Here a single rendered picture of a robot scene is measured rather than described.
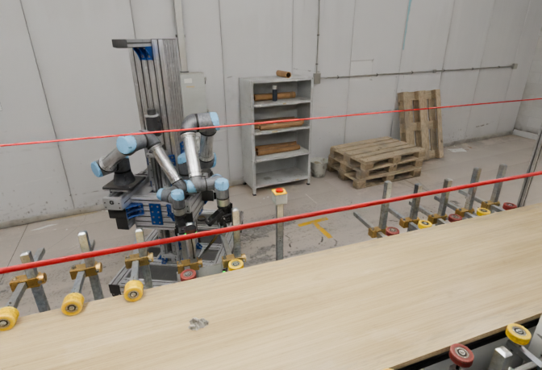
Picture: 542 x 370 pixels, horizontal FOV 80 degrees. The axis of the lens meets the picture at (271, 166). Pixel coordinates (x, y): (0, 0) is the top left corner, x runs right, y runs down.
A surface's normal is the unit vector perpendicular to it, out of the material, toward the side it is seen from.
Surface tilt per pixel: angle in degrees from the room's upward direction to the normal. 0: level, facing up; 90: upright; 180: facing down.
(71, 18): 90
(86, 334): 0
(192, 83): 90
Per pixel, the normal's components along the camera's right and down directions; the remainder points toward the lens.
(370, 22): 0.40, 0.33
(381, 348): -0.01, -0.93
